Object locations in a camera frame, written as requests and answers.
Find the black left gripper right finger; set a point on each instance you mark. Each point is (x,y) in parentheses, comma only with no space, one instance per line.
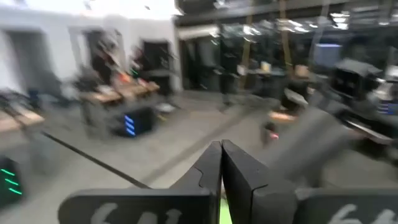
(255,199)

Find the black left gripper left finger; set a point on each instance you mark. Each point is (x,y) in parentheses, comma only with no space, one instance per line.
(192,199)

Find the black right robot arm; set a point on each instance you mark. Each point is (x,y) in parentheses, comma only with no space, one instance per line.
(311,140)

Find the computer tower with blue lights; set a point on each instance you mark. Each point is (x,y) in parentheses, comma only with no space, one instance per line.
(136,123)

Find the cluttered wooden workbench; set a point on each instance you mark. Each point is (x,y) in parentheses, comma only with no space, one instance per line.
(124,90)

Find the computer tower with green lights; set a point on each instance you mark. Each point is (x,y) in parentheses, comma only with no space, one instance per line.
(9,182)

